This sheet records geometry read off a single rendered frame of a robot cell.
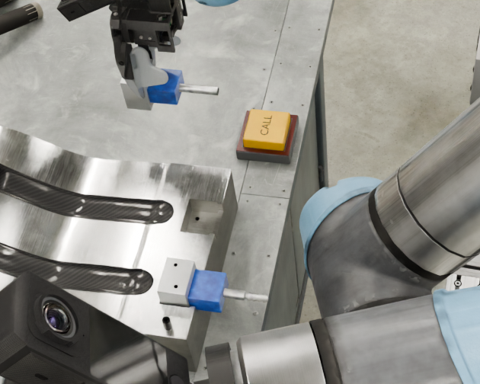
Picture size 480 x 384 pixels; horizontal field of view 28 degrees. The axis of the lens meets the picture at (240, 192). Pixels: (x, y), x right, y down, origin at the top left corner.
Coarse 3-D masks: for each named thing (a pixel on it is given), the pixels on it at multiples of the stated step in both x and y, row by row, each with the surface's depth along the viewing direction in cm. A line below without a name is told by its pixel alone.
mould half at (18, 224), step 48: (0, 144) 130; (48, 144) 133; (96, 192) 130; (144, 192) 128; (192, 192) 127; (0, 240) 123; (48, 240) 125; (96, 240) 125; (144, 240) 124; (192, 240) 123; (0, 288) 120; (192, 336) 117
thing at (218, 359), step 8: (216, 344) 50; (224, 344) 50; (208, 352) 49; (216, 352) 49; (224, 352) 49; (208, 360) 48; (216, 360) 48; (224, 360) 48; (208, 368) 48; (216, 368) 48; (224, 368) 48; (208, 376) 47; (216, 376) 47; (224, 376) 47; (232, 376) 47
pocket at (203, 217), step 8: (192, 200) 127; (200, 200) 126; (192, 208) 128; (200, 208) 128; (208, 208) 128; (216, 208) 127; (184, 216) 125; (192, 216) 128; (200, 216) 128; (208, 216) 128; (216, 216) 128; (184, 224) 126; (192, 224) 127; (200, 224) 127; (208, 224) 127; (216, 224) 126; (192, 232) 127; (200, 232) 126; (208, 232) 126; (216, 232) 125
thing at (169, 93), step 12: (168, 72) 133; (180, 72) 133; (120, 84) 131; (168, 84) 132; (180, 84) 133; (132, 96) 133; (156, 96) 132; (168, 96) 132; (180, 96) 134; (132, 108) 135; (144, 108) 135
